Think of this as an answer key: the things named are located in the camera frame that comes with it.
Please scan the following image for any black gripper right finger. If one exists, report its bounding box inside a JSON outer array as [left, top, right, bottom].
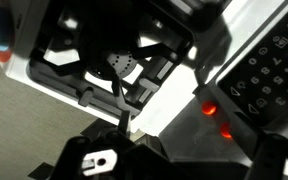
[[244, 134, 288, 180]]

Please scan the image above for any small red stove button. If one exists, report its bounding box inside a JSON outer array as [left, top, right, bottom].
[[202, 101, 217, 115]]

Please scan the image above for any black stove keypad panel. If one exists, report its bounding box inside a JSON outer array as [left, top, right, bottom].
[[218, 12, 288, 126]]

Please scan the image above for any black burner grate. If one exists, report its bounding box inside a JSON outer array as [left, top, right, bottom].
[[29, 0, 194, 117]]

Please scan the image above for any lower small red button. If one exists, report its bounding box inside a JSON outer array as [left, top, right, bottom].
[[220, 122, 232, 139]]

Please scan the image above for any grey toy stove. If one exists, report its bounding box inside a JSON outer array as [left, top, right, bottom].
[[3, 0, 288, 164]]

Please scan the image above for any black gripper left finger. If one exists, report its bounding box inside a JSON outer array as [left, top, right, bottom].
[[48, 129, 185, 180]]

